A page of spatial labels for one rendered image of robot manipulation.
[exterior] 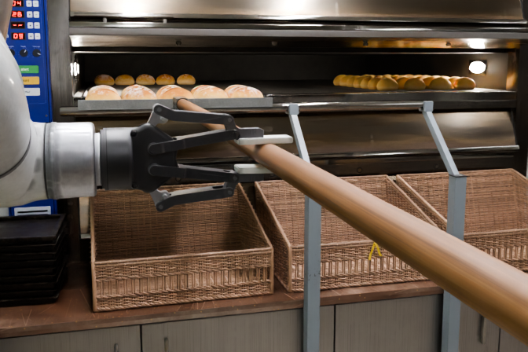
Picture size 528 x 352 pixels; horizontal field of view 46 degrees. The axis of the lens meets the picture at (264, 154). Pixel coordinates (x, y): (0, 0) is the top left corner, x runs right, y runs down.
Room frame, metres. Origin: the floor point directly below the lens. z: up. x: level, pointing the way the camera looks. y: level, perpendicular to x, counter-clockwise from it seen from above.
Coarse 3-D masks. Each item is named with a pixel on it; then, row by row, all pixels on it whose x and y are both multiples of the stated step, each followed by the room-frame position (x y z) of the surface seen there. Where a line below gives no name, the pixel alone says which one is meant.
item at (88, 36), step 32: (96, 32) 2.10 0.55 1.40; (128, 32) 2.12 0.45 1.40; (160, 32) 2.15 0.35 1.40; (192, 32) 2.17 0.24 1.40; (224, 32) 2.20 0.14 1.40; (256, 32) 2.23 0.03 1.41; (288, 32) 2.26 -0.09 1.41; (320, 32) 2.29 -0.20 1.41; (352, 32) 2.32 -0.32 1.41; (384, 32) 2.35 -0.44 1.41; (416, 32) 2.38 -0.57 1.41; (448, 32) 2.41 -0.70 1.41; (480, 32) 2.45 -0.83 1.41; (512, 32) 2.49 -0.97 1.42
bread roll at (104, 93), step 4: (104, 88) 1.78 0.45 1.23; (92, 92) 1.75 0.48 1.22; (96, 92) 1.75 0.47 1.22; (100, 92) 1.75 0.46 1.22; (104, 92) 1.75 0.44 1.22; (108, 92) 1.76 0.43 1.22; (112, 92) 1.76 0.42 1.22; (88, 96) 1.75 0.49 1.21; (92, 96) 1.74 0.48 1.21; (96, 96) 1.74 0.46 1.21; (100, 96) 1.74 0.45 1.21; (104, 96) 1.74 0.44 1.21; (108, 96) 1.75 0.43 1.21; (112, 96) 1.75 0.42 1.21; (116, 96) 1.76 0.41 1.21
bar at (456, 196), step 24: (432, 120) 2.11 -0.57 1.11; (456, 192) 1.92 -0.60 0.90; (312, 216) 1.81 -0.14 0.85; (456, 216) 1.92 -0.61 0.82; (312, 240) 1.81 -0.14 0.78; (312, 264) 1.81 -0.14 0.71; (312, 288) 1.81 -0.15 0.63; (312, 312) 1.81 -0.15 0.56; (456, 312) 1.93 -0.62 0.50; (312, 336) 1.81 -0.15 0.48; (456, 336) 1.93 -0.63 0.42
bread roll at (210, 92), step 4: (208, 88) 1.83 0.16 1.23; (212, 88) 1.83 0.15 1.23; (216, 88) 1.84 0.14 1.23; (200, 92) 1.83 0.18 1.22; (204, 92) 1.82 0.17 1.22; (208, 92) 1.82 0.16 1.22; (212, 92) 1.82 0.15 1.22; (216, 92) 1.82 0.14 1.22; (220, 92) 1.83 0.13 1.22; (224, 92) 1.84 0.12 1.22; (196, 96) 1.83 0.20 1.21; (200, 96) 1.82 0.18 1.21; (204, 96) 1.82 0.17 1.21; (208, 96) 1.81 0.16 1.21; (212, 96) 1.82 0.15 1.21; (216, 96) 1.82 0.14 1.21; (220, 96) 1.82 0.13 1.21; (224, 96) 1.83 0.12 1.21
